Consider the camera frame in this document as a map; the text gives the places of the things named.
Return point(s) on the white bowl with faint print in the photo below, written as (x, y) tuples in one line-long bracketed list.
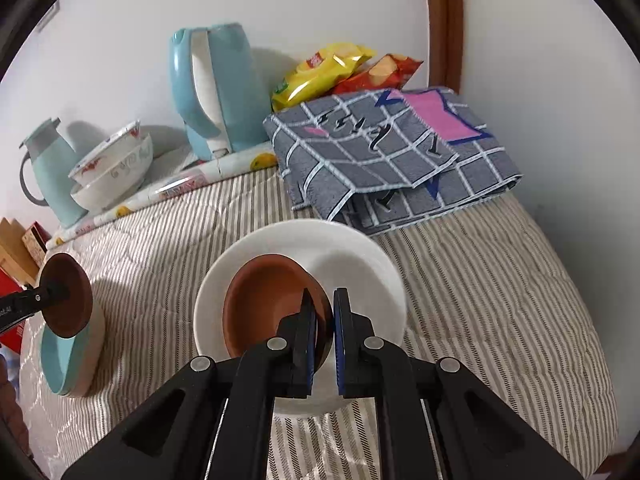
[(125, 180)]

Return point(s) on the pink plastic plate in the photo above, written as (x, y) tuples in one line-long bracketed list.
[(97, 345)]

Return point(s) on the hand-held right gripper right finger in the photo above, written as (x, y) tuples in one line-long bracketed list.
[(341, 345)]

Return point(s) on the white light switch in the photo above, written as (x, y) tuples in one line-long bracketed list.
[(49, 14)]

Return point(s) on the light blue electric kettle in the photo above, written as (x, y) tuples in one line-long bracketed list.
[(235, 85)]

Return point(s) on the folded grey checked cloth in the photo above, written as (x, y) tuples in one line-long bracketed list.
[(360, 160)]

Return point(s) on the brown wooden door frame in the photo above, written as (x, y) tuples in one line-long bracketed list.
[(442, 20)]

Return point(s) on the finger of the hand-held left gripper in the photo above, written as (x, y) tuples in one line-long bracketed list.
[(35, 300)]

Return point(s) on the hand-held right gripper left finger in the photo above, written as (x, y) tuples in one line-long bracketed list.
[(311, 345)]

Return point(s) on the person's left forearm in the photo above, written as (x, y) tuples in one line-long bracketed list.
[(10, 410)]

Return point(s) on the small brown clay bowl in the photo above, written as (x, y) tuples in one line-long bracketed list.
[(260, 300), (70, 317)]

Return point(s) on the plain wooden board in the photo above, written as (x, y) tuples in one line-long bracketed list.
[(12, 245)]

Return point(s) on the blue plastic plate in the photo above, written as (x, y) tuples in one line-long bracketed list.
[(57, 360)]

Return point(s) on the white bowl with red-blue print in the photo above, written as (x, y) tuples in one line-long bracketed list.
[(100, 160)]

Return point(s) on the large plain white bowl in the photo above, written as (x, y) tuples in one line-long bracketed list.
[(350, 265)]

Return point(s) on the yellow snack bag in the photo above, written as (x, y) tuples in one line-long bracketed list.
[(320, 75)]

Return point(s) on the light blue thermos jug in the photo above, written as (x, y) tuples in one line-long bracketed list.
[(50, 175)]

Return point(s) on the fruit pattern table mat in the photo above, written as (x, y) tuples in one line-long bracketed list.
[(240, 162)]

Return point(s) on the striped quilted tablecloth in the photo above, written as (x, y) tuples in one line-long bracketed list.
[(475, 310)]

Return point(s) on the orange snack bag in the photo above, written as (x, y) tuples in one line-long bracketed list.
[(390, 72)]

